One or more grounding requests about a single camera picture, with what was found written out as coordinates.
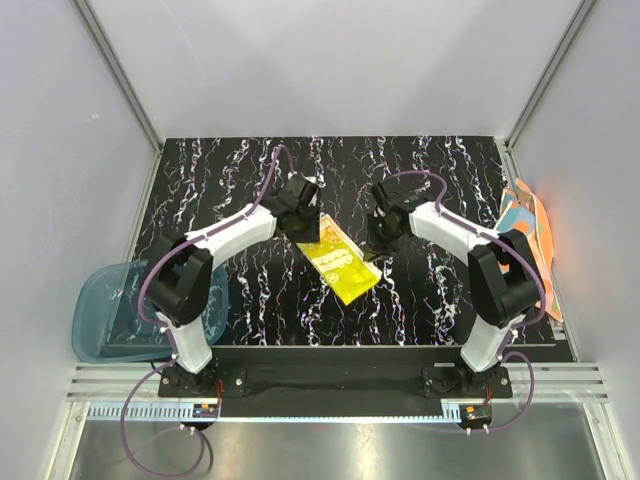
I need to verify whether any yellow white patterned towel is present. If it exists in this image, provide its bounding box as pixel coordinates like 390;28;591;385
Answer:
297;214;382;306

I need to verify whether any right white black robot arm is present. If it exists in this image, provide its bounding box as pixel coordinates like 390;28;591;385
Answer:
364;201;546;397

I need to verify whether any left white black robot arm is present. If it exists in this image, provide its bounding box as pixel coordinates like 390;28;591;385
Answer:
138;204;320;396

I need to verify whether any black marble pattern mat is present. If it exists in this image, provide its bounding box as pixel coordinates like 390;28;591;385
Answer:
134;135;506;346

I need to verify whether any orange blue dotted towel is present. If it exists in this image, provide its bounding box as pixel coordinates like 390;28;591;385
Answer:
495;179;564;323

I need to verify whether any blue transparent plastic bin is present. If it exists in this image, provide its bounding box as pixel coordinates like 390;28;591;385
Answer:
71;260;229;373

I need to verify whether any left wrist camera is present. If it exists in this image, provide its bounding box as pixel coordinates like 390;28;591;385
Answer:
275;173;320;211

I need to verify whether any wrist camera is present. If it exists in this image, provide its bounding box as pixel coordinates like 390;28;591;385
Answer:
275;173;320;211
371;177;434;211

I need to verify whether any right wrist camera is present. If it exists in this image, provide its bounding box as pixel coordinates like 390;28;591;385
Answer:
371;177;434;211

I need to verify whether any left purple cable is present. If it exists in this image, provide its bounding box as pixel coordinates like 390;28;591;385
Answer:
119;145;296;476

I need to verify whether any purple cable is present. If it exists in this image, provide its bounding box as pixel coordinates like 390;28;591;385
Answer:
382;170;546;432
119;145;296;476

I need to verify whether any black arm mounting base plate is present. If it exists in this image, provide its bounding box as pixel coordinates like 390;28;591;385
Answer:
159;346;513;399

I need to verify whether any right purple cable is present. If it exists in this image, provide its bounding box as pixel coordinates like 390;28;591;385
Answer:
382;170;546;432

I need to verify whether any grey slotted cable duct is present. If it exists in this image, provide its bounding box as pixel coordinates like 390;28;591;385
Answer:
88;400;461;424

